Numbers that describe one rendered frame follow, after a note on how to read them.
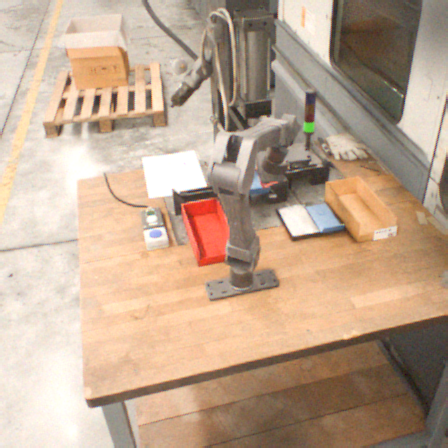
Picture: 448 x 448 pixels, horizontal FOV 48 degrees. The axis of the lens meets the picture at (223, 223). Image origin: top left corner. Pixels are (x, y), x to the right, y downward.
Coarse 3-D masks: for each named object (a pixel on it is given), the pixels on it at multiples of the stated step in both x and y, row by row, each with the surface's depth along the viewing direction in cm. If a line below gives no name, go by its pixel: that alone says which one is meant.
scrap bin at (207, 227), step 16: (192, 208) 164; (208, 208) 166; (192, 224) 163; (208, 224) 163; (224, 224) 158; (192, 240) 149; (208, 240) 156; (224, 240) 156; (208, 256) 146; (224, 256) 147
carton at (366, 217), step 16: (336, 192) 171; (352, 192) 173; (368, 192) 164; (336, 208) 163; (352, 208) 166; (368, 208) 166; (384, 208) 156; (352, 224) 154; (368, 224) 159; (384, 224) 158; (368, 240) 153
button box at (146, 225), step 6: (108, 186) 183; (132, 204) 173; (144, 210) 166; (156, 210) 166; (144, 216) 163; (144, 222) 161; (150, 222) 160; (156, 222) 161; (162, 222) 160; (144, 228) 159; (150, 228) 159
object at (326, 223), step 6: (324, 204) 165; (312, 210) 163; (318, 210) 163; (324, 210) 163; (312, 216) 161; (318, 216) 160; (324, 216) 160; (330, 216) 160; (318, 222) 158; (324, 222) 158; (330, 222) 158; (336, 222) 157; (318, 228) 156; (324, 228) 151; (330, 228) 152; (336, 228) 154; (342, 228) 155
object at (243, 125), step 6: (228, 108) 170; (234, 108) 170; (234, 114) 163; (240, 114) 165; (234, 120) 164; (240, 120) 161; (246, 120) 159; (252, 120) 155; (258, 120) 155; (240, 126) 158; (246, 126) 156; (252, 126) 156; (234, 132) 162; (264, 150) 158; (228, 156) 156
